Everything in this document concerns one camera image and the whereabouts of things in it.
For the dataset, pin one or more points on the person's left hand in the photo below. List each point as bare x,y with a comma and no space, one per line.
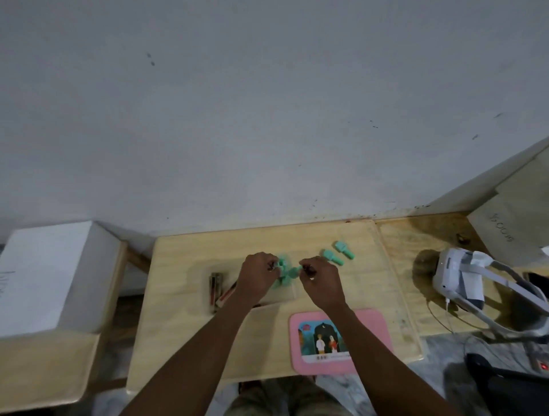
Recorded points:
255,280

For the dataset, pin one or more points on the person's right hand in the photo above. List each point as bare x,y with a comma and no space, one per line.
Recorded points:
321,287

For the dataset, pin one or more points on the clear plastic container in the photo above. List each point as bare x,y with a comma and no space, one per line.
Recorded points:
283,295

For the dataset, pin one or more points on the pink box lid with picture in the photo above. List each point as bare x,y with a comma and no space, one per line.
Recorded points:
377,325

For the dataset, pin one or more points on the person's left forearm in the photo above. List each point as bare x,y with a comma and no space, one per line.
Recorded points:
193,364

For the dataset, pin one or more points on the person's right forearm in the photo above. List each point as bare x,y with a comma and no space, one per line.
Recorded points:
386,368

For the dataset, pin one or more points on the white handwritten cardboard box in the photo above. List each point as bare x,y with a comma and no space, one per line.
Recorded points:
506,231

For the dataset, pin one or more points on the white box with black handwriting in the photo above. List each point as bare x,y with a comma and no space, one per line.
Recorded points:
43,274

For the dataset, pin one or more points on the patterned shorts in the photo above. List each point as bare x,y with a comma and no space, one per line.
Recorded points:
279,398

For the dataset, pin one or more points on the small dark knob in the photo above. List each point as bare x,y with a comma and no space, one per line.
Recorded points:
462,239

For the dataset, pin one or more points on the device with red light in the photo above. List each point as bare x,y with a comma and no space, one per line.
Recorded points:
544,366

